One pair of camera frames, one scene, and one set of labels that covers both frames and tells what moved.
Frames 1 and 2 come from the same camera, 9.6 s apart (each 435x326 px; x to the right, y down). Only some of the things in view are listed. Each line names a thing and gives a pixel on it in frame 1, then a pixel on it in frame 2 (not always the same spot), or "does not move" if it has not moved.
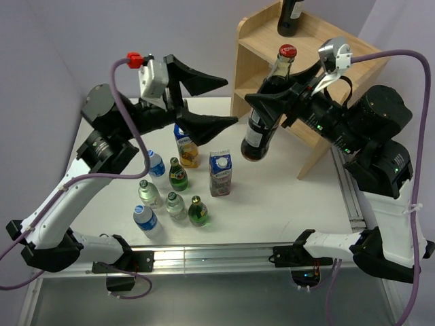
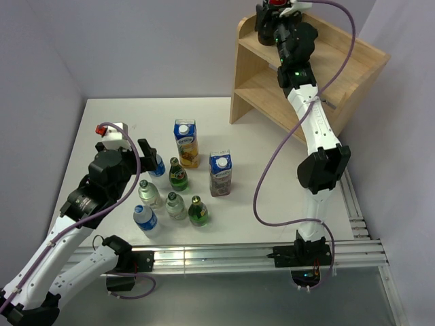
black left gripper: (200, 128) → (148, 160)
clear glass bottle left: (149, 195) does not move
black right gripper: (270, 105) → (292, 17)
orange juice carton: (188, 151) does not move
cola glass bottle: (258, 137) → (267, 28)
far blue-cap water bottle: (157, 170) does not move
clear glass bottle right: (175, 206) does not move
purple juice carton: (220, 170) does not move
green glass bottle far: (177, 176) does not move
